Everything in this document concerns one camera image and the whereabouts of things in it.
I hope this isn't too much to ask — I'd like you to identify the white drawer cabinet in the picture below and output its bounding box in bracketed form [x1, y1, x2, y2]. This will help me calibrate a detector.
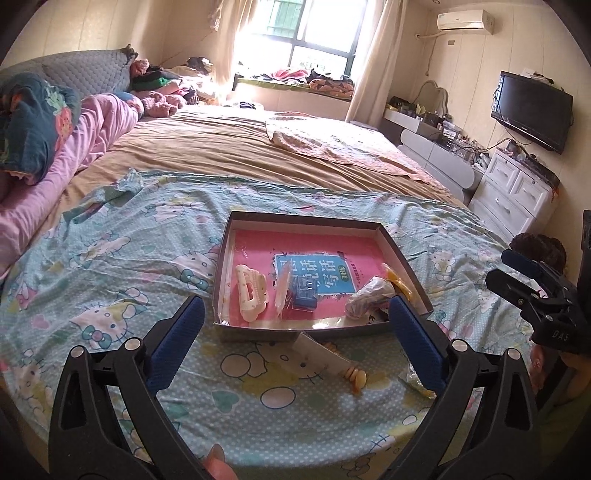
[469, 149, 558, 243]

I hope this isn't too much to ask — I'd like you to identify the clothes pile on windowsill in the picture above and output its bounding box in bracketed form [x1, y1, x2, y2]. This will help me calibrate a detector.
[233, 68, 355, 101]

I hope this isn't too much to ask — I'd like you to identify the dark teal floral pillow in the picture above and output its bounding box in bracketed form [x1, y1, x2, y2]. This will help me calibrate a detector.
[1, 72, 81, 185]

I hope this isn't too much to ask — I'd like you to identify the white wall air conditioner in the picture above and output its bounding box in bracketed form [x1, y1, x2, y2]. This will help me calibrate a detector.
[436, 9, 495, 35]

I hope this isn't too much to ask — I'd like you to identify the window with dark frame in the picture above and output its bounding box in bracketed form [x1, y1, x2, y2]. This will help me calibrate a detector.
[262, 0, 368, 76]

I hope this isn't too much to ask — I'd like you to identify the cream curtain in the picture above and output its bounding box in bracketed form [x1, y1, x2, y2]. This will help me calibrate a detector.
[346, 0, 409, 127]

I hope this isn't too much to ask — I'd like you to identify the vanity mirror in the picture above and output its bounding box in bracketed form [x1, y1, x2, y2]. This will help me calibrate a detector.
[413, 80, 449, 117]

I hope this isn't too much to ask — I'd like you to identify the left hand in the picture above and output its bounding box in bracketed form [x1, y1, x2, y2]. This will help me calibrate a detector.
[204, 443, 238, 480]

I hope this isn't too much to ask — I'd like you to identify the cream hair claw clip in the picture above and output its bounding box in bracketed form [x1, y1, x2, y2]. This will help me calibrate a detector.
[235, 264, 269, 323]

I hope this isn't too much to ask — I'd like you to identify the right hand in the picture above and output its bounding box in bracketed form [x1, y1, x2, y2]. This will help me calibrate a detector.
[529, 344, 590, 410]

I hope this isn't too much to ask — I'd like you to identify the dark cardboard box tray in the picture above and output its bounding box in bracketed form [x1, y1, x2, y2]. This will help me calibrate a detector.
[213, 211, 433, 341]

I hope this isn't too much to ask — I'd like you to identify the small blue plastic box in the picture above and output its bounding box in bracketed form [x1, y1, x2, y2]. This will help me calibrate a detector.
[290, 276, 318, 311]

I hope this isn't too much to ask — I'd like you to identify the clothes pile by headboard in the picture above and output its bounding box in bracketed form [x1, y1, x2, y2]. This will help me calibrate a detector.
[127, 57, 218, 118]

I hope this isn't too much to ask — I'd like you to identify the pink floral thin blanket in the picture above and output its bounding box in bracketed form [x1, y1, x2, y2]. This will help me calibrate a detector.
[264, 112, 444, 189]

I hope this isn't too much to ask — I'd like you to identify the black flat television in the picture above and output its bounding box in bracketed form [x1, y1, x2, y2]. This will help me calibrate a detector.
[491, 71, 574, 154]

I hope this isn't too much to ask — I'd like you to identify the bag with yellow bangles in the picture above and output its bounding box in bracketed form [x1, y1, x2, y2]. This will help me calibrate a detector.
[382, 263, 415, 303]

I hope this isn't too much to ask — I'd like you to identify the clear bag of earrings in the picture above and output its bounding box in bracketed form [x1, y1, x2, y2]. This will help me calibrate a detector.
[273, 260, 293, 319]

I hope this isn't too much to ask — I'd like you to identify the pink quilt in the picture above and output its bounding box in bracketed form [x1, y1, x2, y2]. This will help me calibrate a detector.
[1, 93, 143, 277]

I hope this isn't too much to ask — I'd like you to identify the grey quilted headboard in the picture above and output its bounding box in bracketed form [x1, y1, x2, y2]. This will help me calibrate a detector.
[1, 45, 137, 97]

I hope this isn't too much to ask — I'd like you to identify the white grey dressing table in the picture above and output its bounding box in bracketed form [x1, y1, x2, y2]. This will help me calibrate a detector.
[379, 108, 482, 206]

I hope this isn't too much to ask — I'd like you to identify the clear bag with pearls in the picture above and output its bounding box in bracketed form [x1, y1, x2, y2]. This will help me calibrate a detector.
[399, 364, 437, 400]

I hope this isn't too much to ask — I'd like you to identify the tan bed blanket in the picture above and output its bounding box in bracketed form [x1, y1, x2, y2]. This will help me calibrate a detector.
[39, 106, 462, 233]

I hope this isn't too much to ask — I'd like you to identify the white pearl hair clip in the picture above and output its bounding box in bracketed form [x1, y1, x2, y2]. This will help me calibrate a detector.
[345, 276, 397, 320]

